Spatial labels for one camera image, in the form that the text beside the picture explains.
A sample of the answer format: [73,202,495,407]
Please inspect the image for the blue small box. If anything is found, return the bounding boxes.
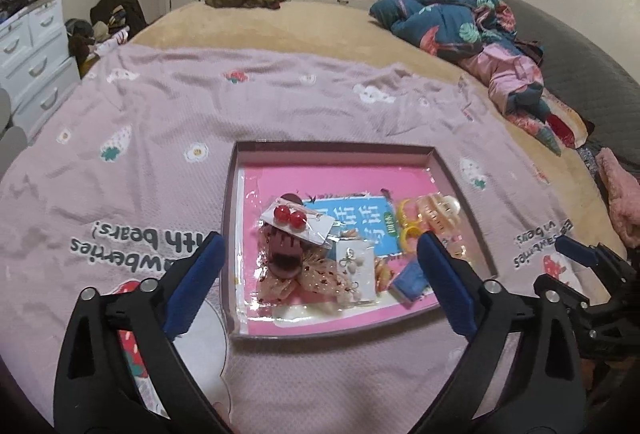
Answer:
[390,259,431,303]

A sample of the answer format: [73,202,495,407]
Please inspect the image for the beige tulle bow hairclip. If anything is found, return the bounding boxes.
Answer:
[256,246,356,305]

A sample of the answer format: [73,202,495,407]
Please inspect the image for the dark clothes pile by wall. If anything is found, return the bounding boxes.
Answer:
[65,0,149,77]

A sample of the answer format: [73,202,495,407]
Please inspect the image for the blue floral duvet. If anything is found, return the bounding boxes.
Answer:
[368,0,564,158]

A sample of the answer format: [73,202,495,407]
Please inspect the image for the long pink claw hairclip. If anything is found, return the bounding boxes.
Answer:
[416,192,461,237]

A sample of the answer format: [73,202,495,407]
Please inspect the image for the red cherry earrings card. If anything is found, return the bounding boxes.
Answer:
[260,198,336,245]

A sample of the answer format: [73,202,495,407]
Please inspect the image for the maroon hair roller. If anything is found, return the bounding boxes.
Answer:
[264,193,305,280]

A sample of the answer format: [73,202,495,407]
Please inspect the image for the tan bed sheet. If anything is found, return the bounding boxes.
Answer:
[132,1,626,256]

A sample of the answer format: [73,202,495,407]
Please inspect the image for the grey headboard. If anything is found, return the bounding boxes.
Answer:
[503,0,640,174]

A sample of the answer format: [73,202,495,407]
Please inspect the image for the white drawer chest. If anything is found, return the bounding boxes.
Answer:
[1,0,80,141]

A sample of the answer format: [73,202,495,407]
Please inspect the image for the white pearl earrings card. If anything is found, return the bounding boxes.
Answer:
[335,239,378,304]

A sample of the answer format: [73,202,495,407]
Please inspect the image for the yellow rings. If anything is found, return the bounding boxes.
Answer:
[391,197,426,255]

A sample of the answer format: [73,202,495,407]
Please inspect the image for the pink blue children's book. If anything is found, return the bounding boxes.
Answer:
[229,165,469,338]

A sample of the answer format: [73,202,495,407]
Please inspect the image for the pink fluffy cloth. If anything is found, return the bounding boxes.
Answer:
[596,148,640,249]

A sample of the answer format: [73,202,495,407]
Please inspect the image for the shallow cardboard box tray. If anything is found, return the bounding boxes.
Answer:
[220,141,496,340]

